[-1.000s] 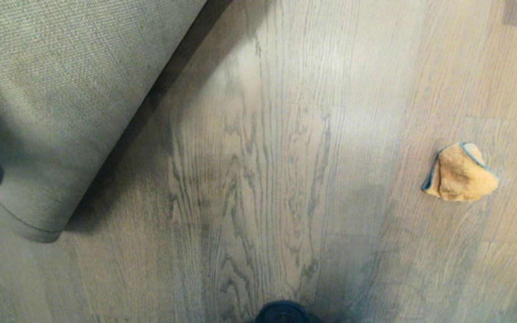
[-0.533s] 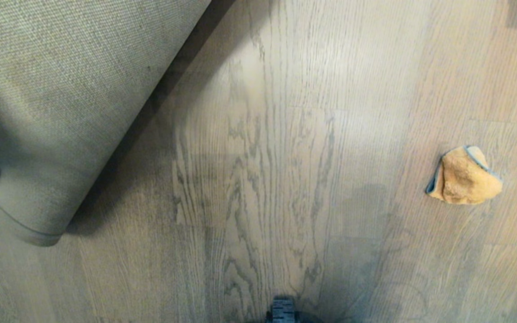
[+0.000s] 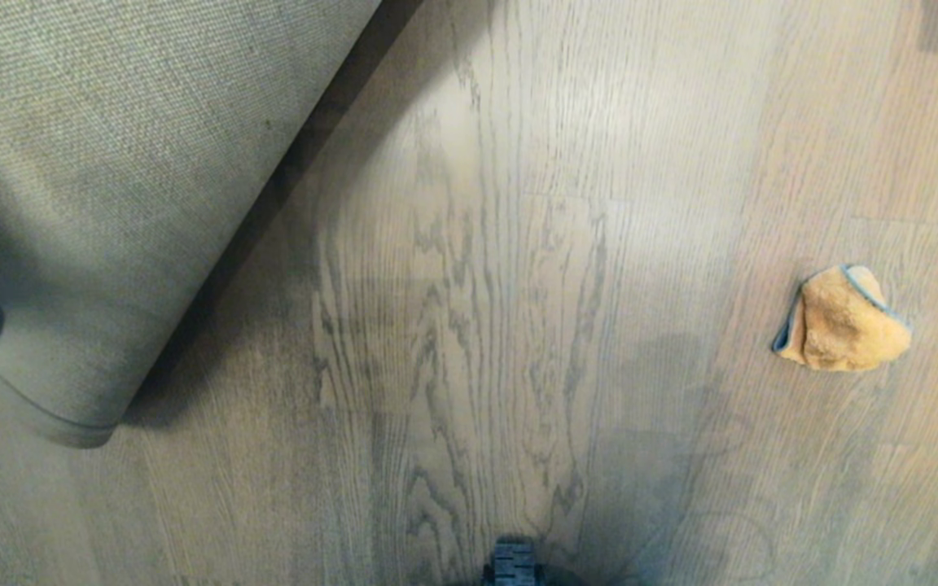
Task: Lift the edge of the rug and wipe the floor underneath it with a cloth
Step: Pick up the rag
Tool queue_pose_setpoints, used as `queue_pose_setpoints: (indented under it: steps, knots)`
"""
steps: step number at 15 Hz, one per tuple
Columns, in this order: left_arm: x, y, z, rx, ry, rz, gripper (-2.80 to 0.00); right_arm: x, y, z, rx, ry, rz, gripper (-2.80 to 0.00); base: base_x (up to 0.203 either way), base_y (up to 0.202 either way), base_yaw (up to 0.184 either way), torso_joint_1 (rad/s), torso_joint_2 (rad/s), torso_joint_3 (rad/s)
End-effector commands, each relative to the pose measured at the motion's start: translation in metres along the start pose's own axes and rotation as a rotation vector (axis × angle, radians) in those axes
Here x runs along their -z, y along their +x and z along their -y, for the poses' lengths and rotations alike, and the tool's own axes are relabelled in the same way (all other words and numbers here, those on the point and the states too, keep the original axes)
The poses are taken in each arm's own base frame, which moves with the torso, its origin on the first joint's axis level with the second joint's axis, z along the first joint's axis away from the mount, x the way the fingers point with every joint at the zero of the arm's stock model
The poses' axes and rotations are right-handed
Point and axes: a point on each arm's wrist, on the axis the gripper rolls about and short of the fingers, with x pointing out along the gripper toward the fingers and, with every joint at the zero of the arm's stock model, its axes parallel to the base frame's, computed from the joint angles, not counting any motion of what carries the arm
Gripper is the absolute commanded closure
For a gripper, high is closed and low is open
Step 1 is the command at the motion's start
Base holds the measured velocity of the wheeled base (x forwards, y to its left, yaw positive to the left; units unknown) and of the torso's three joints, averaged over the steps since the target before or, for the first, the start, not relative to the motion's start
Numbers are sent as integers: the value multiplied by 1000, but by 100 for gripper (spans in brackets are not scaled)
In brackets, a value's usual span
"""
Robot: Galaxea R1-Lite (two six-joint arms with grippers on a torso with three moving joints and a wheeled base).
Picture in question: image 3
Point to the orange cleaning cloth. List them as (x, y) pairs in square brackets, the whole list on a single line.
[(843, 321)]

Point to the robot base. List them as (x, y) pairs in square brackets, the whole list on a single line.
[(514, 564)]

